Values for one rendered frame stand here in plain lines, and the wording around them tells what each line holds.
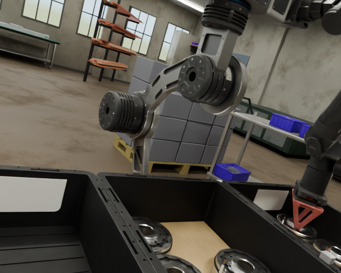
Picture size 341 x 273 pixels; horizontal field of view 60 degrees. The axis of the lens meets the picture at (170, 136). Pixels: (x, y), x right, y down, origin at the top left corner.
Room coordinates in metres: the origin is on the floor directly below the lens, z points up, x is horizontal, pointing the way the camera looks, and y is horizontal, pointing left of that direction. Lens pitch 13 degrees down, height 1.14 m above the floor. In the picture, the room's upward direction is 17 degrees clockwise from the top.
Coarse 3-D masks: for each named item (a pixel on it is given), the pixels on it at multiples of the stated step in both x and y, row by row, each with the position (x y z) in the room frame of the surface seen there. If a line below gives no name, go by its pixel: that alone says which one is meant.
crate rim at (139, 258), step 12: (0, 168) 0.40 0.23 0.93; (12, 168) 0.41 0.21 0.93; (24, 168) 0.42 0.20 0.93; (36, 168) 0.44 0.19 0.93; (48, 168) 0.45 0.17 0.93; (96, 180) 0.46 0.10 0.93; (96, 192) 0.43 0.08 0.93; (108, 204) 0.40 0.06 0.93; (108, 216) 0.37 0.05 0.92; (120, 216) 0.37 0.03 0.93; (120, 228) 0.35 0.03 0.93; (132, 240) 0.33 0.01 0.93; (132, 252) 0.30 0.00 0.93; (144, 264) 0.29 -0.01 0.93
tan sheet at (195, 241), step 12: (168, 228) 0.56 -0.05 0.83; (180, 228) 0.57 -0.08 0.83; (192, 228) 0.59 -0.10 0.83; (204, 228) 0.61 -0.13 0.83; (180, 240) 0.53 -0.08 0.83; (192, 240) 0.54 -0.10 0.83; (204, 240) 0.55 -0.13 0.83; (216, 240) 0.57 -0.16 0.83; (180, 252) 0.49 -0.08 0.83; (192, 252) 0.50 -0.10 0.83; (204, 252) 0.51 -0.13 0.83; (216, 252) 0.52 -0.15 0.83; (204, 264) 0.48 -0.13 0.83
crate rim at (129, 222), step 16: (96, 176) 0.48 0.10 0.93; (112, 176) 0.50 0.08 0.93; (128, 176) 0.52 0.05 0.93; (144, 176) 0.54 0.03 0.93; (160, 176) 0.57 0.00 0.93; (112, 192) 0.44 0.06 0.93; (128, 224) 0.36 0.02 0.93; (272, 224) 0.50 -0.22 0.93; (144, 240) 0.34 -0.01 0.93; (288, 240) 0.47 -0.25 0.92; (160, 272) 0.29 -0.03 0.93; (336, 272) 0.40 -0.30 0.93
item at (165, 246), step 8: (136, 216) 0.51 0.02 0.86; (152, 224) 0.50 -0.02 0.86; (160, 224) 0.51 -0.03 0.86; (160, 232) 0.48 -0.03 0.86; (168, 232) 0.49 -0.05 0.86; (152, 240) 0.45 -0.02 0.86; (160, 240) 0.45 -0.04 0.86; (168, 240) 0.46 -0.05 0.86; (152, 248) 0.43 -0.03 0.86; (160, 248) 0.43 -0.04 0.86; (168, 248) 0.44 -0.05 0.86
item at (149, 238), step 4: (136, 224) 0.47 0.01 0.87; (140, 224) 0.48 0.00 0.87; (144, 224) 0.48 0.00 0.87; (148, 224) 0.49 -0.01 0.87; (148, 228) 0.48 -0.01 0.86; (152, 228) 0.48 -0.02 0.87; (152, 232) 0.47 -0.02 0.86; (156, 232) 0.47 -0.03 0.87; (144, 236) 0.44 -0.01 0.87; (148, 236) 0.45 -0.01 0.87; (152, 236) 0.45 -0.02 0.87; (156, 236) 0.46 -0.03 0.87; (148, 240) 0.44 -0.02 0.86
